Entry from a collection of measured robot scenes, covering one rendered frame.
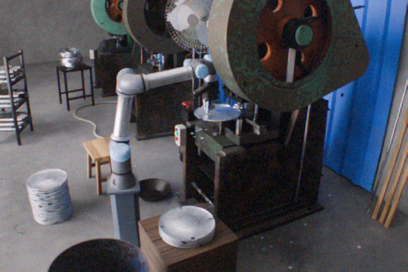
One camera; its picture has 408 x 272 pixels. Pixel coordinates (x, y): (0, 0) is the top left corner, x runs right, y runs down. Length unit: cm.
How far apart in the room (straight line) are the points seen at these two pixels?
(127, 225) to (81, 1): 685
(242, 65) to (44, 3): 710
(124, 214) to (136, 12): 186
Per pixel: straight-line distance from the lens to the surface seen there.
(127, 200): 204
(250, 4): 159
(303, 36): 172
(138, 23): 325
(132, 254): 162
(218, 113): 214
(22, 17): 841
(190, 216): 186
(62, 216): 260
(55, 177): 257
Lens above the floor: 152
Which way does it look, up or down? 21 degrees down
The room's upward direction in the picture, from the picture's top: 1 degrees clockwise
